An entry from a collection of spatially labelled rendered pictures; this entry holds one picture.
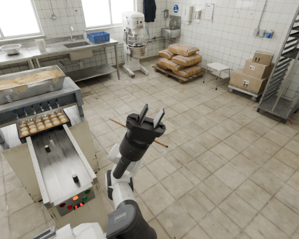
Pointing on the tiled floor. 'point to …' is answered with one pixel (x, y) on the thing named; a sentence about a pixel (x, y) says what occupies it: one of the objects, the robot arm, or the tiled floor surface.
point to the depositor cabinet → (15, 152)
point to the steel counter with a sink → (78, 52)
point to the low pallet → (177, 75)
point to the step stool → (219, 71)
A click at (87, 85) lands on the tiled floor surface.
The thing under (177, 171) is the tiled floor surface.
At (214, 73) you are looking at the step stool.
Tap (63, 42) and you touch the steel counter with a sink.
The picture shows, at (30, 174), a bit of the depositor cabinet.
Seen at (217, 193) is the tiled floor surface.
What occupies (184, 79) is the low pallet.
